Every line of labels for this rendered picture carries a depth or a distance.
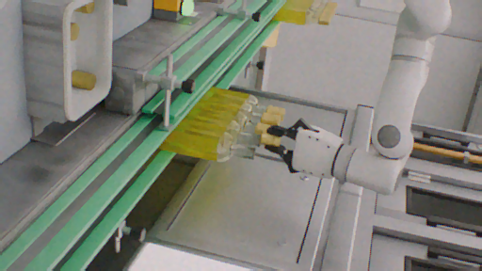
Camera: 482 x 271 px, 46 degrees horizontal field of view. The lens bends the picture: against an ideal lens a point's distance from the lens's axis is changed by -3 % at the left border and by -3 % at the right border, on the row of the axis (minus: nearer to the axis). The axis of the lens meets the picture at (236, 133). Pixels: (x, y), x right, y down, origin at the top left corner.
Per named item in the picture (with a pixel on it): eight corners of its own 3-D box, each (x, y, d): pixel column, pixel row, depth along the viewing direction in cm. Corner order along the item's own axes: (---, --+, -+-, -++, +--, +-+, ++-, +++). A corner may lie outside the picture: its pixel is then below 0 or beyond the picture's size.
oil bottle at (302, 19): (259, 18, 236) (328, 30, 231) (261, 4, 234) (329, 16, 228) (262, 14, 241) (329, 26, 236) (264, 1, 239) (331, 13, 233)
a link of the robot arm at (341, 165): (353, 178, 129) (341, 174, 131) (361, 143, 126) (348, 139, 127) (341, 192, 123) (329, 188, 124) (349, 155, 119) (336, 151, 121)
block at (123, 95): (103, 110, 125) (132, 117, 123) (103, 70, 121) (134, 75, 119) (110, 104, 128) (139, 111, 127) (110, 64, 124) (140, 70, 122)
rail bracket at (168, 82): (132, 125, 124) (187, 137, 122) (135, 50, 117) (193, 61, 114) (138, 119, 127) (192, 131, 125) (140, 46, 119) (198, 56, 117)
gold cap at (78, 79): (67, 85, 116) (87, 89, 115) (71, 68, 116) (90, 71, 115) (74, 87, 120) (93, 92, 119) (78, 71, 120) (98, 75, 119)
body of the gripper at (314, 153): (345, 175, 130) (299, 160, 135) (354, 135, 126) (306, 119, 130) (333, 189, 124) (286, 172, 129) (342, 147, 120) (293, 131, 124)
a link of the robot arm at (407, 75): (393, 62, 127) (374, 155, 127) (384, 48, 116) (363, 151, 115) (431, 68, 124) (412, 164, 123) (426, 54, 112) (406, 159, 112)
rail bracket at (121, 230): (74, 246, 110) (138, 264, 107) (72, 216, 107) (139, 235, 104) (84, 234, 113) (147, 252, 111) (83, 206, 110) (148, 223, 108)
